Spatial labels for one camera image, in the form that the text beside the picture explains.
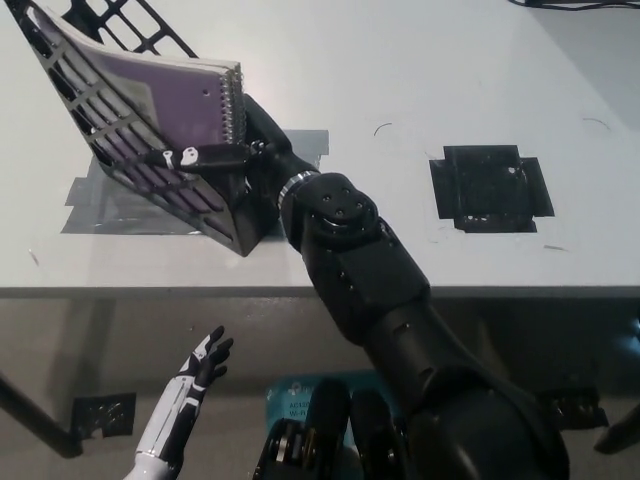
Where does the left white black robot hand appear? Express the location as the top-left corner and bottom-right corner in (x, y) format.
(133, 325), (235, 464)

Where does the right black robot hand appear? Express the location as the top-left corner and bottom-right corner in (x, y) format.
(142, 94), (322, 202)

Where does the purple spiral notebook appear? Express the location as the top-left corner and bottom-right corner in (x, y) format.
(27, 2), (246, 214)

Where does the black lattice file holder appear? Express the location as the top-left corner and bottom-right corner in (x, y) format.
(9, 0), (281, 259)

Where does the black floor tape patch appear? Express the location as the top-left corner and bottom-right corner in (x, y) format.
(537, 385), (609, 434)
(71, 393), (138, 441)

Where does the teal cardboard box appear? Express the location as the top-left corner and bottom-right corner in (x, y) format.
(264, 369), (384, 441)

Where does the black slanted table leg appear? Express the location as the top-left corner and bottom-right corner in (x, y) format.
(0, 369), (85, 460)
(593, 407), (640, 454)

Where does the black tape square patch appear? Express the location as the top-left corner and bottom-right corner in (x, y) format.
(428, 144), (555, 234)

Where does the grey duct tape patch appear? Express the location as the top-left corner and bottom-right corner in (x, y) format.
(59, 128), (331, 236)

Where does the black cable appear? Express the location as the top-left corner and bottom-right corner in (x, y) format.
(504, 0), (640, 10)

